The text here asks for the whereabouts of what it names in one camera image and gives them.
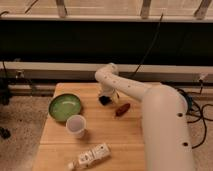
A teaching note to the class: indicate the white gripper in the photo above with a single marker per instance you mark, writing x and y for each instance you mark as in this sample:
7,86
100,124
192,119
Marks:
112,94

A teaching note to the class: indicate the brown oblong object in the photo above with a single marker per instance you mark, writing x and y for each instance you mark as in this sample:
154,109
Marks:
122,109

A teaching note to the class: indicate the green bowl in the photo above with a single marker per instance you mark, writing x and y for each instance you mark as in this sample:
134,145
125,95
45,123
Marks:
64,106

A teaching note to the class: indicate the black eraser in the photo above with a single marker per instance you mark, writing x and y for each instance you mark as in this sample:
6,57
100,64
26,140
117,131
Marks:
104,100

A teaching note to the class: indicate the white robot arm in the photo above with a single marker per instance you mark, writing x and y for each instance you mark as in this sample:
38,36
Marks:
167,145

